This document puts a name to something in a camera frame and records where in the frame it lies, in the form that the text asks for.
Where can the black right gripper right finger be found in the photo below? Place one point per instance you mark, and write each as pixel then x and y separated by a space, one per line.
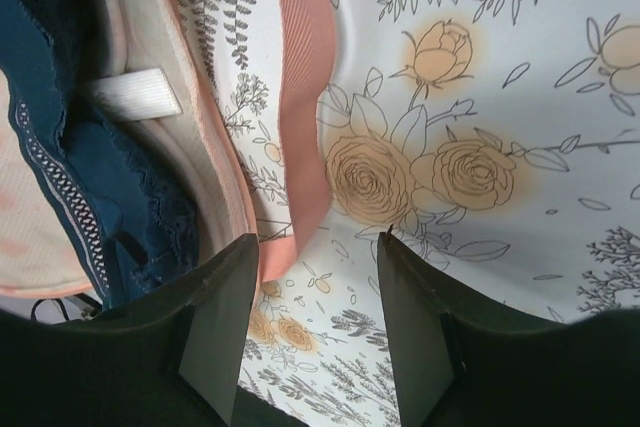
pixel 460 358

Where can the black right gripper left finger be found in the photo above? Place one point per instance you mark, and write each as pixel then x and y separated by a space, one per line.
pixel 170 358

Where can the navy blue lace bra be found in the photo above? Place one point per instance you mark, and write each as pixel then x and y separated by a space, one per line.
pixel 131 226

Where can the peach floral mesh laundry bag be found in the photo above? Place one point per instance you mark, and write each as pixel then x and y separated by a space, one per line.
pixel 149 67

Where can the floral patterned table mat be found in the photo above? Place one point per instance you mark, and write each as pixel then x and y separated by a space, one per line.
pixel 499 139

